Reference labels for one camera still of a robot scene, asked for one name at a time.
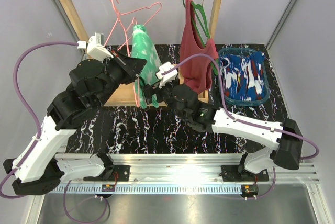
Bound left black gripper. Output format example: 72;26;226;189
93;48;147;108

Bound pink wire hanger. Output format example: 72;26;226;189
104;0;163;53
124;17;140;108

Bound green white patterned trousers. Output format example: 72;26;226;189
131;25;162;109

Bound blue patterned trousers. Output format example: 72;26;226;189
219;52;266;102

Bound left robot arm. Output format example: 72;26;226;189
3;50;147;198

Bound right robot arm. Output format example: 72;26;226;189
143;81;303;182

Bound green velvet hanger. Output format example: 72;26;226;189
182;0;219;76

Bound maroon tank top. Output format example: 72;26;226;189
180;0;218;94

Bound blue transparent plastic bin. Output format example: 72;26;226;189
217;47;270;107

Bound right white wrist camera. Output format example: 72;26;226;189
156;62;178;88

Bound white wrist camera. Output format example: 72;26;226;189
156;62;178;88
77;32;113;62

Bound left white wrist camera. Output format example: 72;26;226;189
77;32;113;62

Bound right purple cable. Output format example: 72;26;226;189
162;53;320;201

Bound purple cable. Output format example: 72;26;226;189
0;41;79;199
162;53;320;201

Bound aluminium mounting rail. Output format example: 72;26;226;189
66;154;319;195

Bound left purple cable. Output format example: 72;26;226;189
0;41;79;199

